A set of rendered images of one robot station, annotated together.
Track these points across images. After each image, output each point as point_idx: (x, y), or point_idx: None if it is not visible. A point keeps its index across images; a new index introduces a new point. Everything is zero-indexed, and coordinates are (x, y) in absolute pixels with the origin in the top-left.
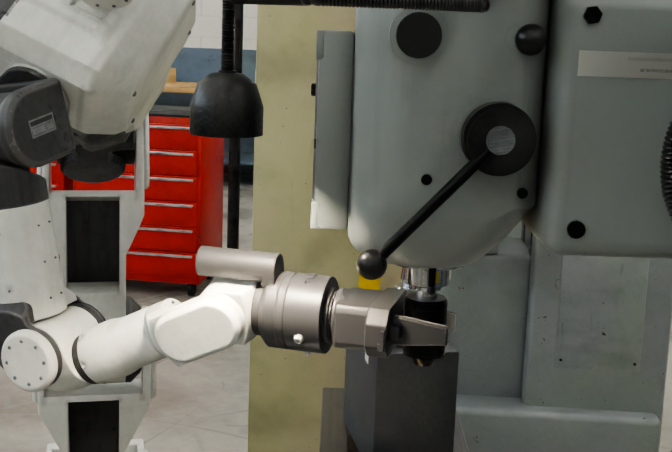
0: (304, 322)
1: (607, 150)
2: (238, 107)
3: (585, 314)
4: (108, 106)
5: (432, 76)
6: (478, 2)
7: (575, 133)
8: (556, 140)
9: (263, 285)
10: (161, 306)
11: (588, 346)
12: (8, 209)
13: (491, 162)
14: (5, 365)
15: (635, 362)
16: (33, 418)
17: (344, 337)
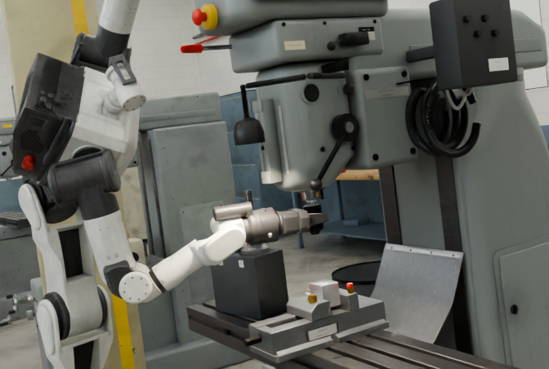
0: (272, 226)
1: (378, 126)
2: (261, 129)
3: (203, 282)
4: (125, 161)
5: (317, 108)
6: (344, 74)
7: (368, 121)
8: (362, 125)
9: (247, 216)
10: (198, 241)
11: (208, 300)
12: (111, 214)
13: (347, 135)
14: (123, 294)
15: None
16: None
17: (290, 228)
